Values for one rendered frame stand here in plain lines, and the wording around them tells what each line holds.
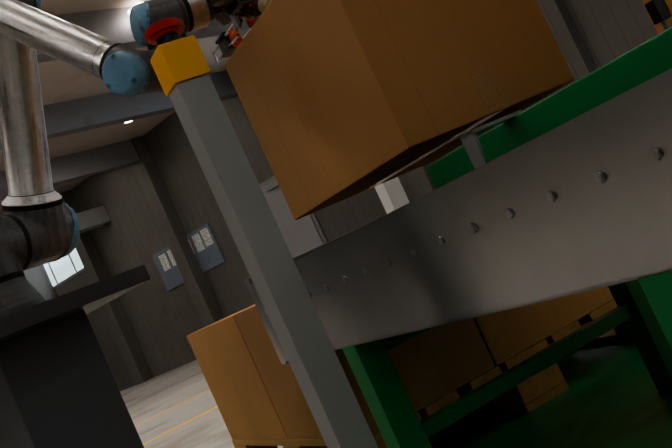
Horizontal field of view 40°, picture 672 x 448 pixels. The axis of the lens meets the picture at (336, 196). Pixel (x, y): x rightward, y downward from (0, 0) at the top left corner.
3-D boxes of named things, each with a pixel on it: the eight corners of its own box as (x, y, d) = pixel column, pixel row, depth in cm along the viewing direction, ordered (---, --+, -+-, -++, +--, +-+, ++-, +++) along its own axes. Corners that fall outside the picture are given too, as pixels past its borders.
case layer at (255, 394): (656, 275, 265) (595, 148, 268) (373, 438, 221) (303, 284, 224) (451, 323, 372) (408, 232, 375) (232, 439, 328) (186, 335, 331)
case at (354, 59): (575, 79, 178) (486, -107, 181) (408, 148, 161) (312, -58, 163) (431, 162, 232) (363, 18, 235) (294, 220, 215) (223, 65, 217)
